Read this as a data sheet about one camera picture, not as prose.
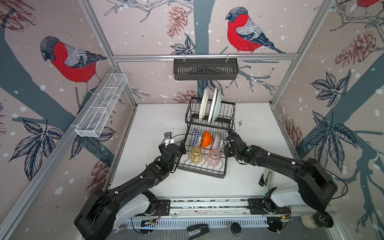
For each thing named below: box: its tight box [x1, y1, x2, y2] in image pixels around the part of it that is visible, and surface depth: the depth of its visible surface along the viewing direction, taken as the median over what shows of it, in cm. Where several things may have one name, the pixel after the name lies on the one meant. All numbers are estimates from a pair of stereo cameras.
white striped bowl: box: [212, 133, 223, 149], surface depth 90 cm
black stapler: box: [187, 224, 211, 240], surface depth 68 cm
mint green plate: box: [208, 87, 222, 124], surface depth 73 cm
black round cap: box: [230, 222, 242, 236], surface depth 61 cm
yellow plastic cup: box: [190, 146, 203, 164], surface depth 86 cm
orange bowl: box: [200, 130, 213, 148], surface depth 91 cm
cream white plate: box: [199, 87, 209, 123], surface depth 75 cm
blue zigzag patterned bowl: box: [190, 128, 202, 146], surface depth 92 cm
